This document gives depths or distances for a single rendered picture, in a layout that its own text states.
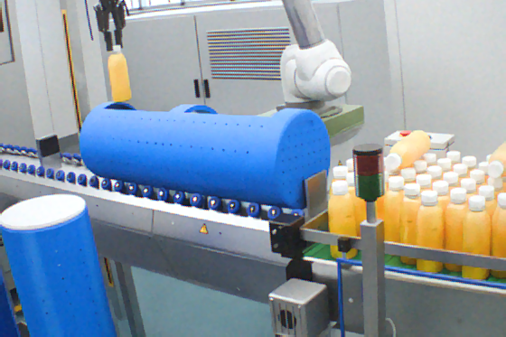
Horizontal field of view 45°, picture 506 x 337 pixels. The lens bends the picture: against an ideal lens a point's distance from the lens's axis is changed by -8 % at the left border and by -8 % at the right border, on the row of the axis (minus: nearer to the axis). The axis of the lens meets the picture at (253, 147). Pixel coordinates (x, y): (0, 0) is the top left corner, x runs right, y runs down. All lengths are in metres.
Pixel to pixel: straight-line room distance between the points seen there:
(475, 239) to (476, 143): 3.20
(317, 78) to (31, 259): 1.14
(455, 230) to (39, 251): 1.12
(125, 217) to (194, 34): 2.11
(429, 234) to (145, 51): 3.35
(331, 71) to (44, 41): 5.38
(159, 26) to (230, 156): 2.67
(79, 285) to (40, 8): 5.63
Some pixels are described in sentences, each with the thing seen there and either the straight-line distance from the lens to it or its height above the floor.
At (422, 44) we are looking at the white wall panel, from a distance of 4.69.
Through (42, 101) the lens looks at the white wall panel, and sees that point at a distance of 7.32.
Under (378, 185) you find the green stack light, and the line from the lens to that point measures 1.32.
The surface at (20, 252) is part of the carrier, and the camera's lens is 1.89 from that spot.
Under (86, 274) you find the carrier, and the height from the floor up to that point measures 0.85.
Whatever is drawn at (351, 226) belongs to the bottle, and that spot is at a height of 0.99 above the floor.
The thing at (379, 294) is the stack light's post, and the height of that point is 0.93.
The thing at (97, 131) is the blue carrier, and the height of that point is 1.16.
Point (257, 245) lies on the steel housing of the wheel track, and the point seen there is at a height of 0.87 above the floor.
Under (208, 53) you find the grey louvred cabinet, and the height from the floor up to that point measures 1.17.
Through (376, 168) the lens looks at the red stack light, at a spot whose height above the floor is 1.22.
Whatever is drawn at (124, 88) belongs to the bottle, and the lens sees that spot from 2.32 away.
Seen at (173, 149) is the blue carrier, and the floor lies 1.13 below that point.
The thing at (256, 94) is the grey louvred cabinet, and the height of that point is 0.92.
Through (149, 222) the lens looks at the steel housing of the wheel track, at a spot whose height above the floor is 0.86.
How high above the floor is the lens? 1.61
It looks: 15 degrees down
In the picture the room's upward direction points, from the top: 7 degrees counter-clockwise
